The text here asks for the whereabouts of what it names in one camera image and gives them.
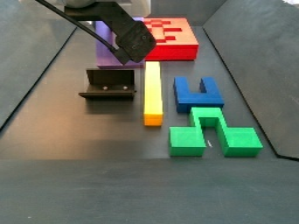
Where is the green S-shaped block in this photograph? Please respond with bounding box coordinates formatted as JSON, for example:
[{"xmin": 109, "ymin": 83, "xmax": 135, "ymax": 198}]
[{"xmin": 170, "ymin": 108, "xmax": 264, "ymax": 157}]

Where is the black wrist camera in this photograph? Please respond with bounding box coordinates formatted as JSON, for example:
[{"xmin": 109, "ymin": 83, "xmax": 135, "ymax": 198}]
[{"xmin": 65, "ymin": 2, "xmax": 157, "ymax": 65}]

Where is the purple U-shaped block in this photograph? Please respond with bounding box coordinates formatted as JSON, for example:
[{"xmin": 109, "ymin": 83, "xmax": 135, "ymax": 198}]
[{"xmin": 97, "ymin": 21, "xmax": 146, "ymax": 69}]

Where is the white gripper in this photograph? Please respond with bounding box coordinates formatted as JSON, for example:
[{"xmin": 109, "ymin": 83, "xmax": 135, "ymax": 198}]
[{"xmin": 117, "ymin": 0, "xmax": 151, "ymax": 18}]

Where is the black angled fixture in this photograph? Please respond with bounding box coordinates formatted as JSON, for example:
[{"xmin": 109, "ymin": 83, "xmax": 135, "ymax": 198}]
[{"xmin": 79, "ymin": 69, "xmax": 137, "ymax": 99}]

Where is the yellow long bar block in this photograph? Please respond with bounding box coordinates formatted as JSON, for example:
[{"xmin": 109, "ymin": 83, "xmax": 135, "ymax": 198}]
[{"xmin": 145, "ymin": 61, "xmax": 165, "ymax": 126}]

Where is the red board with slots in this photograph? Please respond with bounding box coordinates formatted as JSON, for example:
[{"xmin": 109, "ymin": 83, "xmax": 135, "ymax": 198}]
[{"xmin": 145, "ymin": 17, "xmax": 199, "ymax": 61}]

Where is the blue U-shaped block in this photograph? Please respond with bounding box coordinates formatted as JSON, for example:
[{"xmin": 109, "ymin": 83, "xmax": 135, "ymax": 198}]
[{"xmin": 173, "ymin": 77, "xmax": 225, "ymax": 113}]

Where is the black camera cable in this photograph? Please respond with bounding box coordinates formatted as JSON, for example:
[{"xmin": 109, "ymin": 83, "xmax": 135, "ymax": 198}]
[{"xmin": 34, "ymin": 0, "xmax": 118, "ymax": 54}]

